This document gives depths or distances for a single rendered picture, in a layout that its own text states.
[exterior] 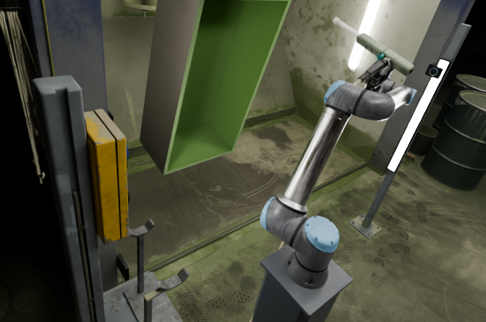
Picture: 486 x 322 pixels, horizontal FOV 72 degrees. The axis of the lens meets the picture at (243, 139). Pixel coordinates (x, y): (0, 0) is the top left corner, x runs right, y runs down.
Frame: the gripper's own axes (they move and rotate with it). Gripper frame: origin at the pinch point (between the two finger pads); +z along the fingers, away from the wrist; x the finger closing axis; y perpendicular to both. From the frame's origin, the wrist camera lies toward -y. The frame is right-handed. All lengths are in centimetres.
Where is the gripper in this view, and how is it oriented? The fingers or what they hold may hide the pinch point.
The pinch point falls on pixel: (385, 58)
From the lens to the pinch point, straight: 174.4
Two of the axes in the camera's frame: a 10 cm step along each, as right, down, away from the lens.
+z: -1.3, -4.8, -8.7
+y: -8.0, 5.7, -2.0
